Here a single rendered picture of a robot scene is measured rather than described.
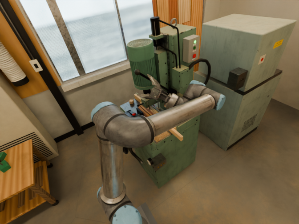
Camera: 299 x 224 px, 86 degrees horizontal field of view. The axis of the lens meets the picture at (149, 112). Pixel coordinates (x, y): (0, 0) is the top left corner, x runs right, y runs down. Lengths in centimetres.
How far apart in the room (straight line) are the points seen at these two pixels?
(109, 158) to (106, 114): 23
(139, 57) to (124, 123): 59
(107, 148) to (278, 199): 185
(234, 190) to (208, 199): 31
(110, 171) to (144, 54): 70
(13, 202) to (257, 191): 257
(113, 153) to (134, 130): 22
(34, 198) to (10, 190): 35
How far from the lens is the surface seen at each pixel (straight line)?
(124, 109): 152
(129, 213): 101
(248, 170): 226
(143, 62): 108
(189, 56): 120
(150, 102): 131
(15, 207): 237
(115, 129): 57
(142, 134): 56
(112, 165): 80
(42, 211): 238
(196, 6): 296
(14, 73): 220
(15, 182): 203
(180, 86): 121
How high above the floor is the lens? 183
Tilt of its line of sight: 41 degrees down
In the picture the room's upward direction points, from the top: 9 degrees counter-clockwise
